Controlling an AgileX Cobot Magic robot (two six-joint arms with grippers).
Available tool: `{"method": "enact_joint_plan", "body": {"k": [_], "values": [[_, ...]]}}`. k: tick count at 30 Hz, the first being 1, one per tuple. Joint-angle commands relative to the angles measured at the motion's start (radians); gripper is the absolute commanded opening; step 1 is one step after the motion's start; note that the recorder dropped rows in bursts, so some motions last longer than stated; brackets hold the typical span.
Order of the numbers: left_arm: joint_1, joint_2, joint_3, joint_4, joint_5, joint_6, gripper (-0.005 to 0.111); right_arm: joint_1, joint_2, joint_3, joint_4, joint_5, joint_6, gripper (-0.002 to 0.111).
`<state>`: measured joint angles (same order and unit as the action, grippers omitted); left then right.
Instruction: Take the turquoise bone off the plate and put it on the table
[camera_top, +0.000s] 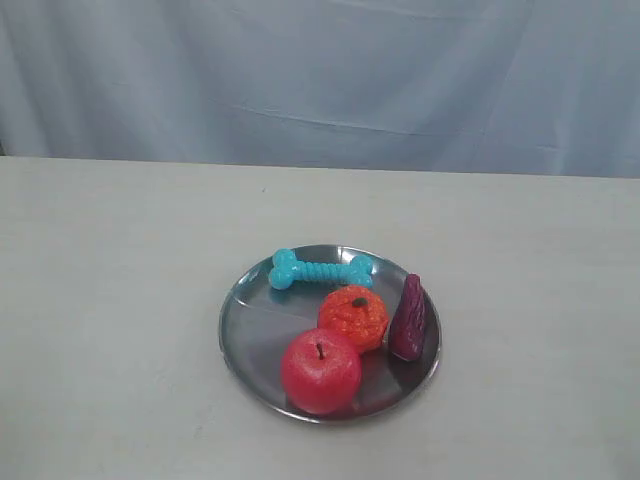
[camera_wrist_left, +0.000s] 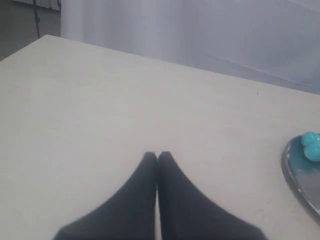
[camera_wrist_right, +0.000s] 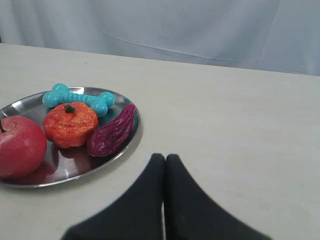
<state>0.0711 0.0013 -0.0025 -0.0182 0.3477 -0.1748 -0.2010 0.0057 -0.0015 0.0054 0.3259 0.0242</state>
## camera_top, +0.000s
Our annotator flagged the orange toy fruit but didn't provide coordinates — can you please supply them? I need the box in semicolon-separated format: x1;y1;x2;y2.
317;285;390;354

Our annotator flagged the red toy apple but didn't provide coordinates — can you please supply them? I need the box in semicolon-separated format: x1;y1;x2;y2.
280;328;362;415

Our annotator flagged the turquoise toy bone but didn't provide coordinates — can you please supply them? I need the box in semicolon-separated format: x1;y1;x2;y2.
268;249;374;290

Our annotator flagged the pale blue backdrop cloth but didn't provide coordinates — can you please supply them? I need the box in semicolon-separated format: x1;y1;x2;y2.
1;1;639;177

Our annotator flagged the purple toy sweet potato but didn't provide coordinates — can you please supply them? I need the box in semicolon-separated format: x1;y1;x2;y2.
388;274;426;362

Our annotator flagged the round silver metal plate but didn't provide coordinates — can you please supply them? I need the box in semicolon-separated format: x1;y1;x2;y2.
219;245;442;423

